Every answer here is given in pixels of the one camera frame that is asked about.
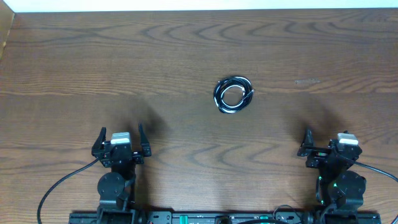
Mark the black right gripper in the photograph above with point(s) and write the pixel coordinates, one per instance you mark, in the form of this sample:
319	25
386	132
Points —
318	155

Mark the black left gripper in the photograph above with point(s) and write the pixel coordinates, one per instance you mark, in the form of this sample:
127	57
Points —
138	158

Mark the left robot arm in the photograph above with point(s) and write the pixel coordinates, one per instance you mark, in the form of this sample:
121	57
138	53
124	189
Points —
116	188

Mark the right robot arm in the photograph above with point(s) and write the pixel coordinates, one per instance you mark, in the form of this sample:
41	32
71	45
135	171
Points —
338	189

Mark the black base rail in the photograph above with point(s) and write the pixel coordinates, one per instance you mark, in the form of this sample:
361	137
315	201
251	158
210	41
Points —
162	217

